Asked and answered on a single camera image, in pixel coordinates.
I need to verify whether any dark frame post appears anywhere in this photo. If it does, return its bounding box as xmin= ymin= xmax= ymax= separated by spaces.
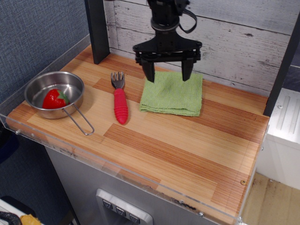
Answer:
xmin=262 ymin=0 xmax=300 ymax=117
xmin=84 ymin=0 xmax=110 ymax=64

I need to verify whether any red toy strawberry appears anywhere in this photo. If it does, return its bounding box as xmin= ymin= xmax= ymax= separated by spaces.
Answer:
xmin=42 ymin=89 xmax=70 ymax=109

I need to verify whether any dark left frame post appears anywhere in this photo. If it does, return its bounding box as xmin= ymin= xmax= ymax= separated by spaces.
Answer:
xmin=84 ymin=0 xmax=110 ymax=64

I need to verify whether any steel pan with handle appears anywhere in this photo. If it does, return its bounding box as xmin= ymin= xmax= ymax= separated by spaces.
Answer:
xmin=24 ymin=71 xmax=95 ymax=135

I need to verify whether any clear acrylic table guard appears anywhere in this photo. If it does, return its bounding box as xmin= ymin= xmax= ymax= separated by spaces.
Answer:
xmin=5 ymin=47 xmax=269 ymax=225

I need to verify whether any black braided cable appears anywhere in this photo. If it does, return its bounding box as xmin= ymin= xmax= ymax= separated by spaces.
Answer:
xmin=0 ymin=210 xmax=21 ymax=225

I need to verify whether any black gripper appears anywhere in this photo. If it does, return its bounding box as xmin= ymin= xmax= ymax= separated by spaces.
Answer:
xmin=133 ymin=32 xmax=202 ymax=83

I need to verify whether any yellow object bottom left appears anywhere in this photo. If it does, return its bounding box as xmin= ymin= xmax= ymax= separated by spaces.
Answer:
xmin=20 ymin=214 xmax=42 ymax=225

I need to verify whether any red handled fork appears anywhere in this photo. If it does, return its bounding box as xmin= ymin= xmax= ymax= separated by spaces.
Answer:
xmin=111 ymin=72 xmax=128 ymax=125

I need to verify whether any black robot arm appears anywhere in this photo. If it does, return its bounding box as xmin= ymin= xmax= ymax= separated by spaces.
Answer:
xmin=133 ymin=0 xmax=202 ymax=83

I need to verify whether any grey cabinet with dispenser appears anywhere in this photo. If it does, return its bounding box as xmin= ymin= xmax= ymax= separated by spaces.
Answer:
xmin=46 ymin=147 xmax=238 ymax=225

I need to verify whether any white box on right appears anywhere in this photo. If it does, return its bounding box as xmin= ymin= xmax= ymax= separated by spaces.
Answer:
xmin=256 ymin=88 xmax=300 ymax=189

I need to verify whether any dark right frame post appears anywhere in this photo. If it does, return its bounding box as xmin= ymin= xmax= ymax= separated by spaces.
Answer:
xmin=262 ymin=0 xmax=300 ymax=117

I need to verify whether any green cloth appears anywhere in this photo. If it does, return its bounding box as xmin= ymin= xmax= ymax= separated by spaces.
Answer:
xmin=139 ymin=71 xmax=203 ymax=117

